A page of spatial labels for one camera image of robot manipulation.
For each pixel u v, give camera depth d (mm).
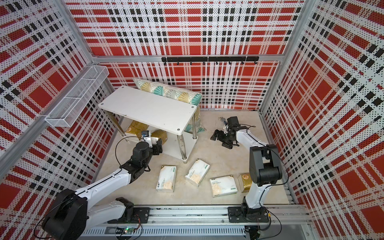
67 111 700
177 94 796
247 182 779
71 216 397
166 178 803
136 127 940
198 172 821
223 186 780
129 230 690
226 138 817
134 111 765
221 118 1147
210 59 884
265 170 483
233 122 769
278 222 639
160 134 884
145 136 727
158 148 764
